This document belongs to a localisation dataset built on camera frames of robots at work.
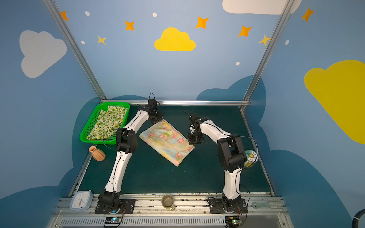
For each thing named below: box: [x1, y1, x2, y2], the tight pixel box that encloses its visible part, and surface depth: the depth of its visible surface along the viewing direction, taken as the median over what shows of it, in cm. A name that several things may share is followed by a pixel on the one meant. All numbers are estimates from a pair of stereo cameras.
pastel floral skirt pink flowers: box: [138, 119, 196, 167], surface depth 100 cm
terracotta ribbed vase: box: [88, 145, 106, 162], surface depth 86 cm
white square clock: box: [69, 189, 94, 211], surface depth 75 cm
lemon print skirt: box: [86, 105, 128, 141], surface depth 108 cm
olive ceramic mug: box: [161, 193, 176, 211], surface depth 76 cm
